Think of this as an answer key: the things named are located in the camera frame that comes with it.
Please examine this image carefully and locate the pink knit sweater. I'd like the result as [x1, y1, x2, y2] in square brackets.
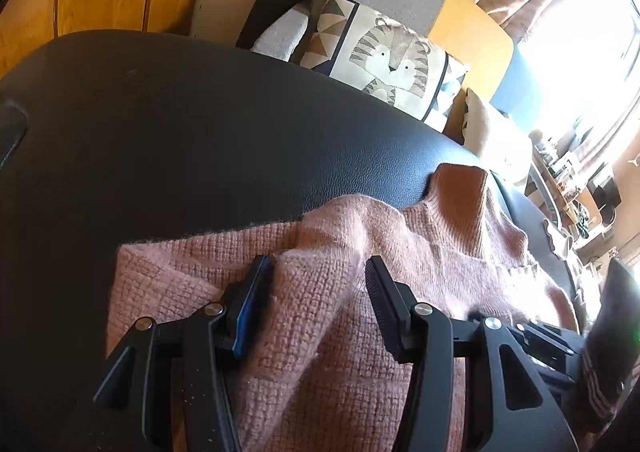
[106, 163, 581, 452]

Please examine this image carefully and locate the tiger print cushion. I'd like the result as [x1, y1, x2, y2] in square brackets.
[299, 0, 472, 133]

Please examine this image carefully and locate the wooden side table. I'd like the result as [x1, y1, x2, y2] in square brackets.
[530, 162, 626, 243]

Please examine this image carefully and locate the group of jars and bottles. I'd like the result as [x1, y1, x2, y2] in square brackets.
[532, 132, 591, 203]

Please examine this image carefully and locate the deer print cushion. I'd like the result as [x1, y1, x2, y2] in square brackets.
[460, 88, 536, 183]

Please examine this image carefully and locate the black oval table plug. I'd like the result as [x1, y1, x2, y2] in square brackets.
[0, 102, 30, 168]

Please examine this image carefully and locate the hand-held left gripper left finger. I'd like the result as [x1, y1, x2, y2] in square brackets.
[62, 254, 275, 452]

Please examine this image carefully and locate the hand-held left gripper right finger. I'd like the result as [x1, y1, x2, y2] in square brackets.
[365, 255, 578, 452]

